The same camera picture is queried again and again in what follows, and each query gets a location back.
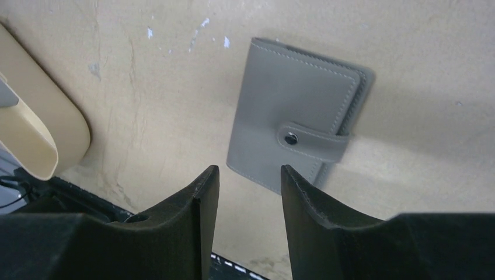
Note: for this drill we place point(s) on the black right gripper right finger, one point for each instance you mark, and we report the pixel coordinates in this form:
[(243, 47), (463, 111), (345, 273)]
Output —
[(330, 240)]

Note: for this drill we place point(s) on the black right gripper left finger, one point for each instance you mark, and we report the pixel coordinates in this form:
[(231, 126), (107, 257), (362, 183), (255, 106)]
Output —
[(170, 240)]

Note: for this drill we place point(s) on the grey leather card holder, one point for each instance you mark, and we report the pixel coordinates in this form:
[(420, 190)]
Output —
[(295, 108)]

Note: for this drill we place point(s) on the stack of credit cards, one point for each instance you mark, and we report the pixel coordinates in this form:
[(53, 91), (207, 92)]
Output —
[(8, 97)]

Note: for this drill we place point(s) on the beige plastic tray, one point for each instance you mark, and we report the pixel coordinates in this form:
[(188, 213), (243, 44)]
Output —
[(45, 132)]

